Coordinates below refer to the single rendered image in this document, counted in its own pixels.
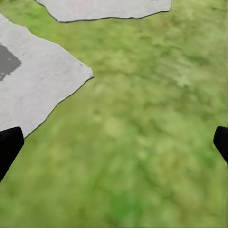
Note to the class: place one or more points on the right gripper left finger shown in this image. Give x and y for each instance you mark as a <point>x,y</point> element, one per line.
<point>11,142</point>

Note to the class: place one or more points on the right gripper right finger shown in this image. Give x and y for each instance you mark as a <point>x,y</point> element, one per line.
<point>221,141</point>

